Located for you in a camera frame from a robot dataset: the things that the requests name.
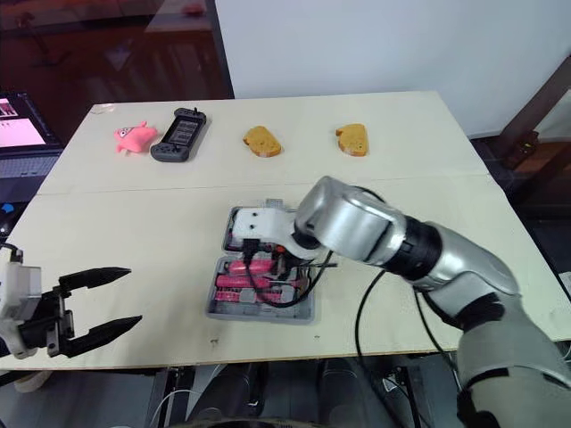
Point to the pink plush toy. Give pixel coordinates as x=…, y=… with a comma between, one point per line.
x=134, y=138

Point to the dark wooden frame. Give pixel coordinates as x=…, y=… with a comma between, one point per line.
x=531, y=129

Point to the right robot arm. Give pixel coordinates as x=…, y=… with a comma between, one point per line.
x=450, y=263

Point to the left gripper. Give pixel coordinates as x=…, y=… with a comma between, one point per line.
x=40, y=321

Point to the toast slice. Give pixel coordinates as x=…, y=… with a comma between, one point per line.
x=354, y=140
x=263, y=142

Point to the robot body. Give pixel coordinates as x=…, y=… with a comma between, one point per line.
x=339, y=392

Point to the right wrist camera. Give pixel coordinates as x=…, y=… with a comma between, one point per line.
x=259, y=223

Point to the laptop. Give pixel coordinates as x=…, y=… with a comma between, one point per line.
x=22, y=151

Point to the grey tool case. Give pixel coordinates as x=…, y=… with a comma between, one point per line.
x=263, y=313

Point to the grey handheld game console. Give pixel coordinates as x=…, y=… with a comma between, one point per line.
x=180, y=134

